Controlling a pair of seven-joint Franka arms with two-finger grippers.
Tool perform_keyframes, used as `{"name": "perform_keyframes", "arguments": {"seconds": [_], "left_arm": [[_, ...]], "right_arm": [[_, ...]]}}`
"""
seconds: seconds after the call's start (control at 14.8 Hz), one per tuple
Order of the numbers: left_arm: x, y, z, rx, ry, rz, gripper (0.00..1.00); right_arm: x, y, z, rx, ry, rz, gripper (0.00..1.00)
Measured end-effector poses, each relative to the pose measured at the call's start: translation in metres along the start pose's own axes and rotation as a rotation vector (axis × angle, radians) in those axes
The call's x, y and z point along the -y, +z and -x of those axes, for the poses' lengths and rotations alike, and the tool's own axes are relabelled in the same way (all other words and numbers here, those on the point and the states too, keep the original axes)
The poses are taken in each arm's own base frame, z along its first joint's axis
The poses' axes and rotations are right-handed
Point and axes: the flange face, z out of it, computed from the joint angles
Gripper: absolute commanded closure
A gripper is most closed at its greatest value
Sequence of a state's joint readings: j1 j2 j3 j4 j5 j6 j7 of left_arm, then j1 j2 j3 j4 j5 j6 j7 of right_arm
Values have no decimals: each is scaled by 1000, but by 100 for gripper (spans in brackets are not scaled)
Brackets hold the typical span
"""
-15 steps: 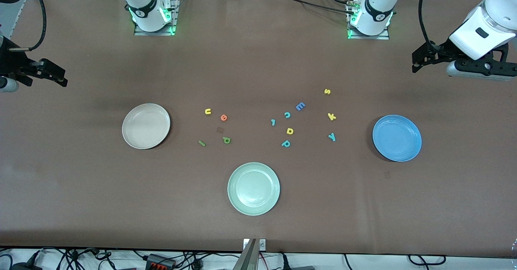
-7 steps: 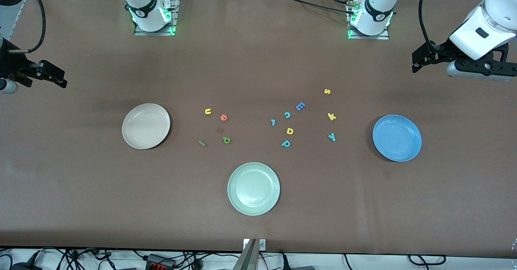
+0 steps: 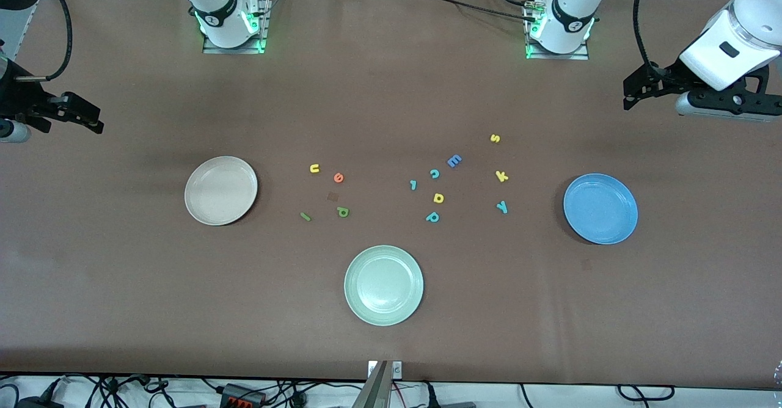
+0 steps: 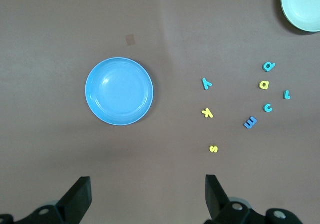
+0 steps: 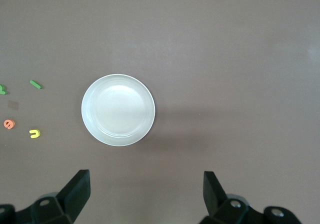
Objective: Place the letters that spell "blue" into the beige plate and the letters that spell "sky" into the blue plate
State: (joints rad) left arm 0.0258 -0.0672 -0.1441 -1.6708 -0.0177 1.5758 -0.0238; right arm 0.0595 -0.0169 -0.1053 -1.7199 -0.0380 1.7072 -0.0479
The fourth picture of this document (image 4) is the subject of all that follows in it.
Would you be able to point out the pale green plate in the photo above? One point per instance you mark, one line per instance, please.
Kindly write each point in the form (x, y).
(302, 6)

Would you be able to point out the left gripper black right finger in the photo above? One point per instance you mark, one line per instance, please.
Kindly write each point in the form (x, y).
(217, 204)

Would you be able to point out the teal letter l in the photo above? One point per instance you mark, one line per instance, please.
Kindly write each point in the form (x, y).
(287, 95)

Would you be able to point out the blue plate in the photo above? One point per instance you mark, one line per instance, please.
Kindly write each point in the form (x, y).
(119, 91)

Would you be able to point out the yellow letter D magnet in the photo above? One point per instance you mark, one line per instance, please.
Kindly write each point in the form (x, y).
(267, 85)

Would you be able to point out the yellow letter k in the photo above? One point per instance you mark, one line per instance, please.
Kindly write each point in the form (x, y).
(207, 113)

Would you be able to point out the teal letter c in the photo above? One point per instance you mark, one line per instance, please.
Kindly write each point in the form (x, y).
(265, 108)

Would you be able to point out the yellow letter s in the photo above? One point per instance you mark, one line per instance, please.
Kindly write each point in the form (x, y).
(213, 149)

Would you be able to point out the blue letter m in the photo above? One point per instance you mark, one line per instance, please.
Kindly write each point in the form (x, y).
(252, 124)

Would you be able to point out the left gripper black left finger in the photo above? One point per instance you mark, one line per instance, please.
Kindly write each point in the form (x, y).
(75, 204)

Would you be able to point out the teal letter p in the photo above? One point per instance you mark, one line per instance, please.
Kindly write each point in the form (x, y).
(272, 65)

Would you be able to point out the brown tape patch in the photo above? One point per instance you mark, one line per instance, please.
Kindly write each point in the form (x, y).
(130, 40)

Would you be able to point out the teal letter y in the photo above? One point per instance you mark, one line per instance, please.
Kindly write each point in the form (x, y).
(206, 84)

